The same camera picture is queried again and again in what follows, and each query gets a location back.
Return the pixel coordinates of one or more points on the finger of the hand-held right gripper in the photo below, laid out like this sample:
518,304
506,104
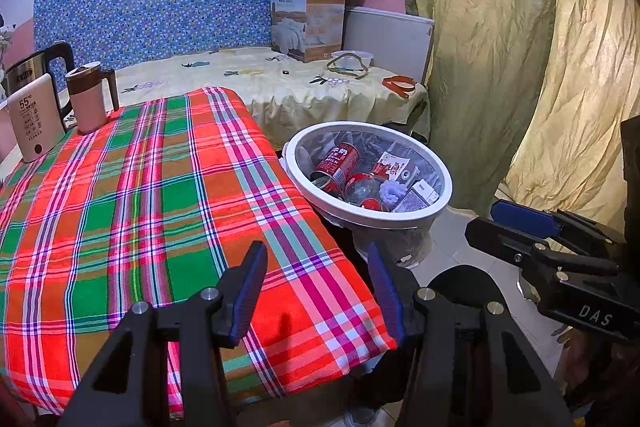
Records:
520,217
500,239

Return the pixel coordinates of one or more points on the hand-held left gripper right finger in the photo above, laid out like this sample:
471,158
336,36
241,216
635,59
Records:
390,299

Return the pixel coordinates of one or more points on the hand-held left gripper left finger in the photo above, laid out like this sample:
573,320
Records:
245,307

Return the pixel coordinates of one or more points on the white trash bin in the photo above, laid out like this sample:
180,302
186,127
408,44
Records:
350,214

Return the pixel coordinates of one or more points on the white foam fruit net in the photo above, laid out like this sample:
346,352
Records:
392,194

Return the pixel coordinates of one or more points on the clear bottle with red label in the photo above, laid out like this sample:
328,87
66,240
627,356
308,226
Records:
362,189

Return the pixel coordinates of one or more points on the red can with white print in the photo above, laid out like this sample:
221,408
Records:
337,162

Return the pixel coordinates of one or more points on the person's right hand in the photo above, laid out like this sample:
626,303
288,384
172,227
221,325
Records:
595,372

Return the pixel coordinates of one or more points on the clear plastic bin liner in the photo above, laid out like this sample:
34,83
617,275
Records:
390,247

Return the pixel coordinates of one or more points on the plaid tablecloth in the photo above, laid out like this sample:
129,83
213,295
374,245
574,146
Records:
150,207

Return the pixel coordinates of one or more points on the yellow-green curtain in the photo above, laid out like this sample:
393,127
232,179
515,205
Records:
500,32

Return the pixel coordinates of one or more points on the white board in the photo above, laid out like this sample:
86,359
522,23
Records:
385,37

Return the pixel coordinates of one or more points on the white bowl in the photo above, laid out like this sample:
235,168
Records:
352,58

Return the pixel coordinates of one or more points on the yellow bed sheet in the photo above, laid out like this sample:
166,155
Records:
225,72

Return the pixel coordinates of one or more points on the pink mug with brown lid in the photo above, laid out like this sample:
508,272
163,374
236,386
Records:
87,107

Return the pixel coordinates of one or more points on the cream thermos box 55 degrees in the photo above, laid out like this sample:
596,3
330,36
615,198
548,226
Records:
35,122

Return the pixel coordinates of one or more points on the cardboard quilt box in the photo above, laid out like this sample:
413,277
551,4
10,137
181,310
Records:
310,22

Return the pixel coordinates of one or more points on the pink storage box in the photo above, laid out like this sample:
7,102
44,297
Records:
4,132

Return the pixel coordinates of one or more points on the blue floral headboard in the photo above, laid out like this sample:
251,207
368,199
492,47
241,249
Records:
150,7

